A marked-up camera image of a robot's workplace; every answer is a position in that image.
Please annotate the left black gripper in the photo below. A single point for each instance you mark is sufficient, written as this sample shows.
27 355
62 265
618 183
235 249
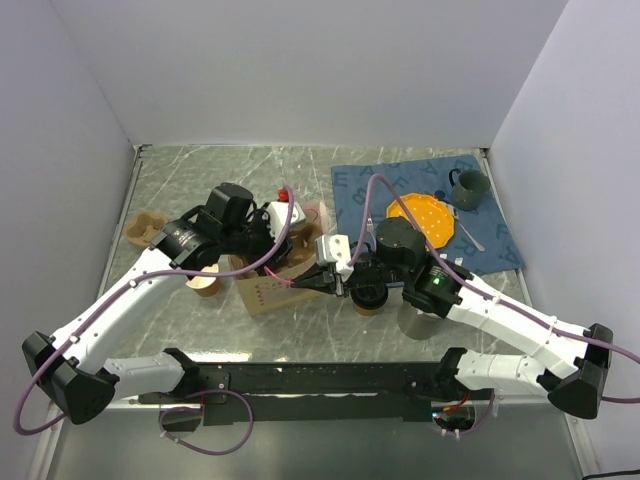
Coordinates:
262 218

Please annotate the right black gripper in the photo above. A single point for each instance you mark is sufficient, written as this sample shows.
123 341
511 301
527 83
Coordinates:
320 278

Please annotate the brown paper coffee cup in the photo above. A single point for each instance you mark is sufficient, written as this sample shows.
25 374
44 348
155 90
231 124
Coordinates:
204 286
366 310

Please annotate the pink cream paper gift bag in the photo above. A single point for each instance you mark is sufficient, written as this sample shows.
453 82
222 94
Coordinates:
261 294

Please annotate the brown pulp cup carrier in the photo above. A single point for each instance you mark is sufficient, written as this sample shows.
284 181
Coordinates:
143 227
303 245

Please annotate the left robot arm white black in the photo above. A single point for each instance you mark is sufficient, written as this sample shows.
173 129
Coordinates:
75 367

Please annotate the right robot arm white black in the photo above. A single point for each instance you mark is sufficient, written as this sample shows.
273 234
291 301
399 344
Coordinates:
567 365

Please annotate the grey cylindrical straw holder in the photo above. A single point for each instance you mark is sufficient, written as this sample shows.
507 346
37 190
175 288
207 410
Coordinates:
417 324

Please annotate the orange dotted plate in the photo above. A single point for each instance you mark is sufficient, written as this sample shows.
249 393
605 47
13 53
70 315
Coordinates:
433 217

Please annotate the silver spoon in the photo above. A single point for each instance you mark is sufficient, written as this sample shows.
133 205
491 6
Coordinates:
440 196

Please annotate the blue lettered cloth placemat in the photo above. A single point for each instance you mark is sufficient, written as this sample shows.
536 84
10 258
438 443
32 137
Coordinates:
481 240

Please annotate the dark green mug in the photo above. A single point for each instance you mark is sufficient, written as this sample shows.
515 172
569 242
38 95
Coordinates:
468 188

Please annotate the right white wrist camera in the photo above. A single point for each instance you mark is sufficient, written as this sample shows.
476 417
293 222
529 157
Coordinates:
334 249

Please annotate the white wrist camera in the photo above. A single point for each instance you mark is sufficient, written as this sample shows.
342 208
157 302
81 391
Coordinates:
334 249
277 212

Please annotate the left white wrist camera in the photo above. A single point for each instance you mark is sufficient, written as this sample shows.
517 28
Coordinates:
277 212

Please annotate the black mounting base rail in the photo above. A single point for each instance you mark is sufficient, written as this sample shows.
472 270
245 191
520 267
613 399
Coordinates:
229 392

